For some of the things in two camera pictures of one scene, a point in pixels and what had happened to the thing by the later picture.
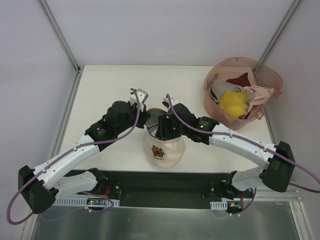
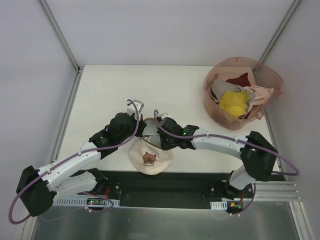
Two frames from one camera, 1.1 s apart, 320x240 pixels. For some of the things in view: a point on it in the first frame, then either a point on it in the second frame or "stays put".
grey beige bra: [219, 86] stays put
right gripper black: [164, 122] → [163, 139]
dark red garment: [242, 80] stays put
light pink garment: [261, 93] stays put
